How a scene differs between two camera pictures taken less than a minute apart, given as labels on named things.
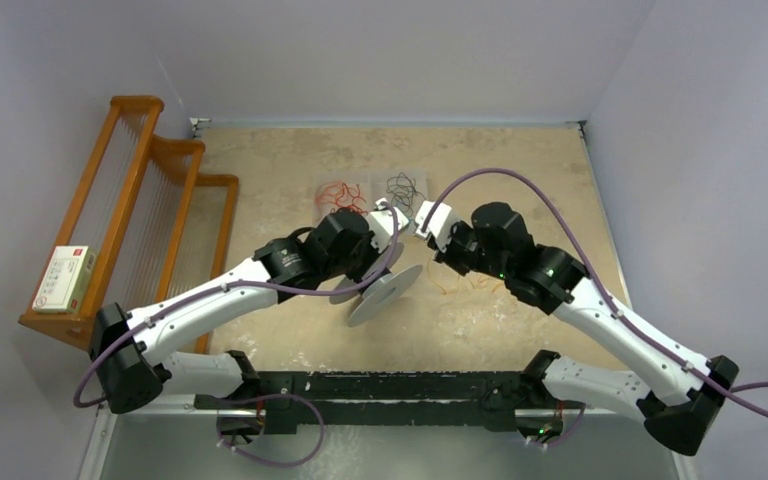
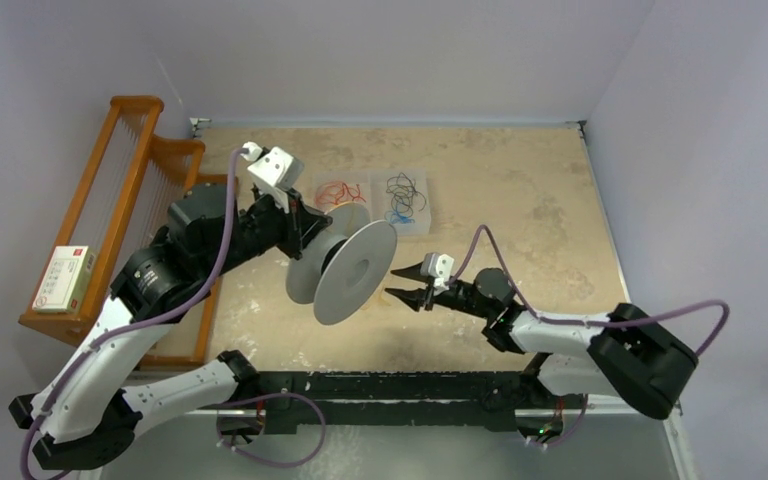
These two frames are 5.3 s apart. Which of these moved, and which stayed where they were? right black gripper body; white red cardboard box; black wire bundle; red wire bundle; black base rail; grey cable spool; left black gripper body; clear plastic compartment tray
Moved: grey cable spool; left black gripper body; right black gripper body
Stayed: black wire bundle; white red cardboard box; clear plastic compartment tray; red wire bundle; black base rail
